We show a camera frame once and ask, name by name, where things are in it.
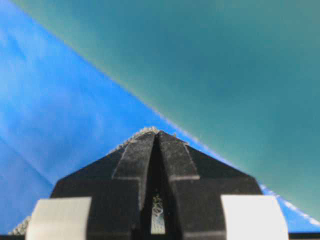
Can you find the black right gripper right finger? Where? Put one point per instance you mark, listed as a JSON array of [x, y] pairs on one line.
[[210, 200]]

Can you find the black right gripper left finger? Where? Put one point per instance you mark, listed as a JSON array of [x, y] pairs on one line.
[[101, 201]]

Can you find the grey microfibre towel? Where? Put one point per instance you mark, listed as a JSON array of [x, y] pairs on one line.
[[157, 215]]

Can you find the blue table cloth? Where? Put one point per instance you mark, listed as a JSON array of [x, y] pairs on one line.
[[236, 79]]

